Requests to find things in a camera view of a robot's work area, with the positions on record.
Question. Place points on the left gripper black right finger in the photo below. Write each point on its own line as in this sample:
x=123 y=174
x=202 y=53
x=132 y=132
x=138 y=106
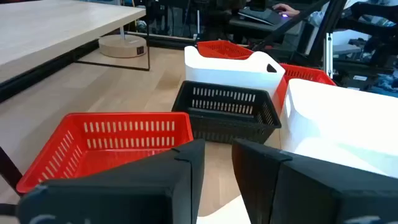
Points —
x=311 y=193

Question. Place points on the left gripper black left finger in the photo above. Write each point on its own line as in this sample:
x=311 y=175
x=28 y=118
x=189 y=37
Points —
x=140 y=186

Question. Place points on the red slotted plastic basket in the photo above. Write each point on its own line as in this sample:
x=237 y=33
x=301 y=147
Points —
x=224 y=51
x=102 y=157
x=306 y=73

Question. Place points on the black slotted plastic basket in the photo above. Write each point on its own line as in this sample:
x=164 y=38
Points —
x=217 y=115

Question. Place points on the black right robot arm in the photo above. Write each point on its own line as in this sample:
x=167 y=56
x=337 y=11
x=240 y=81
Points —
x=367 y=26

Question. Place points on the black desk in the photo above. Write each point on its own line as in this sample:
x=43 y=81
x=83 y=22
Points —
x=264 y=28

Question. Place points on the black keyboard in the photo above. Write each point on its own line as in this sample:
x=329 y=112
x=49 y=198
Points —
x=261 y=15

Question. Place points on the person's hand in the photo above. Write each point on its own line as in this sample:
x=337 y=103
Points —
x=287 y=9

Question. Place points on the silver metal post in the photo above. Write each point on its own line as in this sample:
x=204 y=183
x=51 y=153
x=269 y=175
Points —
x=329 y=56

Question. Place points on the black aluminium rig frame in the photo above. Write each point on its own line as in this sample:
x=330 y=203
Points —
x=168 y=42

